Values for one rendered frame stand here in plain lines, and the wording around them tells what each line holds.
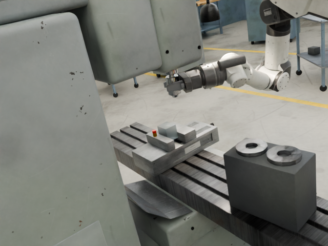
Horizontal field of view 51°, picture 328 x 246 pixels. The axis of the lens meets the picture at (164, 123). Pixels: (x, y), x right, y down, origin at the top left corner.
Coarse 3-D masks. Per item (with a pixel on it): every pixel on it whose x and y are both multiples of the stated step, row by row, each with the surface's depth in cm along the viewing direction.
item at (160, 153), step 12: (204, 132) 142; (216, 132) 145; (144, 144) 142; (156, 144) 138; (168, 144) 131; (180, 144) 136; (192, 144) 139; (204, 144) 143; (144, 156) 132; (156, 156) 130; (168, 156) 132; (180, 156) 136; (144, 168) 135; (156, 168) 130; (168, 168) 133
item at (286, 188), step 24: (240, 144) 100; (264, 144) 97; (240, 168) 96; (264, 168) 90; (288, 168) 86; (312, 168) 90; (240, 192) 100; (264, 192) 93; (288, 192) 87; (312, 192) 93; (264, 216) 97; (288, 216) 90
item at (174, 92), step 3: (168, 81) 120; (171, 81) 120; (174, 81) 120; (177, 81) 120; (168, 84) 121; (177, 90) 121; (180, 90) 122; (168, 93) 123; (171, 93) 122; (174, 93) 121; (177, 93) 122; (180, 93) 123
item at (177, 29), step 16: (160, 0) 100; (176, 0) 104; (192, 0) 107; (160, 16) 102; (176, 16) 105; (192, 16) 109; (160, 32) 103; (176, 32) 106; (192, 32) 110; (160, 48) 105; (176, 48) 108; (192, 48) 111; (176, 64) 109
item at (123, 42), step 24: (96, 0) 87; (120, 0) 91; (144, 0) 95; (96, 24) 89; (120, 24) 92; (144, 24) 97; (96, 48) 94; (120, 48) 94; (144, 48) 98; (96, 72) 100; (120, 72) 96; (144, 72) 101
